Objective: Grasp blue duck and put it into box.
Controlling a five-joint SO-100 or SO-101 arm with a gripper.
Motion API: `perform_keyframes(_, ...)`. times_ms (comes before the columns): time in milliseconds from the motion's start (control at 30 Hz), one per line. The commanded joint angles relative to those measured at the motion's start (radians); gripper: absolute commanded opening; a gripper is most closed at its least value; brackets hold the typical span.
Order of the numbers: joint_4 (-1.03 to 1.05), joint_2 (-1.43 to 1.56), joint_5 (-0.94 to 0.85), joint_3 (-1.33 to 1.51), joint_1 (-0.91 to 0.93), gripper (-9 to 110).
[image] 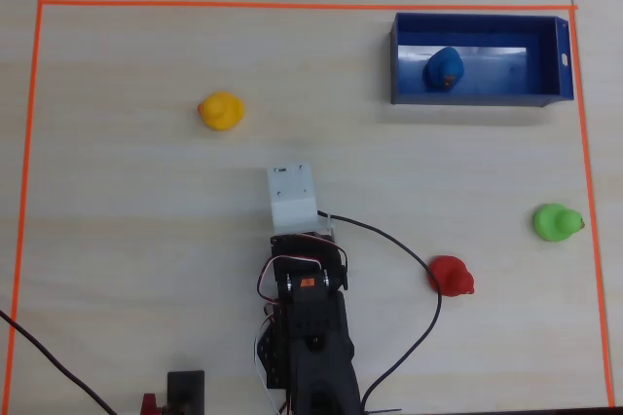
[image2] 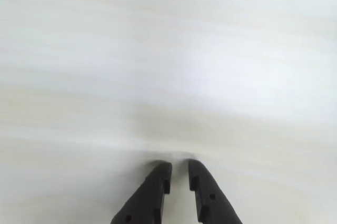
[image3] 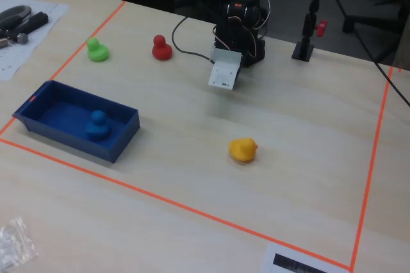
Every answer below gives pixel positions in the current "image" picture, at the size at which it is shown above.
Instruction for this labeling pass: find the yellow rubber duck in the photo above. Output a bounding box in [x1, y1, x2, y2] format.
[197, 91, 245, 132]

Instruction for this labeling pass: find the black camera cable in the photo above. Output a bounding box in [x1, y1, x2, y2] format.
[316, 209, 444, 414]

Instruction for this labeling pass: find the blue plastic box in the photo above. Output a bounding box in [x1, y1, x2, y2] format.
[388, 12, 575, 107]

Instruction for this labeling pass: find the red white arm servo wire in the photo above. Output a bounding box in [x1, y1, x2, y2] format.
[252, 307, 289, 414]

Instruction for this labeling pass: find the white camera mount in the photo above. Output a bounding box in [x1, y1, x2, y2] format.
[266, 163, 338, 237]

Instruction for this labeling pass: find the thick black cable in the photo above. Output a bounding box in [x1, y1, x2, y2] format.
[0, 309, 119, 415]

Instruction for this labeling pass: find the orange tape border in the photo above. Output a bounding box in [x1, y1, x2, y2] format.
[2, 0, 615, 409]

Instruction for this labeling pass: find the green rubber duck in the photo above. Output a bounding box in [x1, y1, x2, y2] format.
[531, 203, 586, 243]

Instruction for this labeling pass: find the red white gripper servo wire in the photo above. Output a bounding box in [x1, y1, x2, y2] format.
[256, 232, 349, 312]

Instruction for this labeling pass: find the black table clamp block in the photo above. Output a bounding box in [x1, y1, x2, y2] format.
[166, 369, 205, 415]

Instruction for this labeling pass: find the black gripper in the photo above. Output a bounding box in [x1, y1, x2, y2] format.
[270, 232, 349, 284]

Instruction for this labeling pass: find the red rubber duck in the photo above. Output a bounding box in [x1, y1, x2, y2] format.
[426, 254, 476, 298]

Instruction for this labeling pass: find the blue rubber duck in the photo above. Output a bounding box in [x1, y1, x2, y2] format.
[421, 46, 464, 93]

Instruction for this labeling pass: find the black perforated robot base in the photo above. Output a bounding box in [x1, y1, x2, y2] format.
[254, 305, 293, 390]

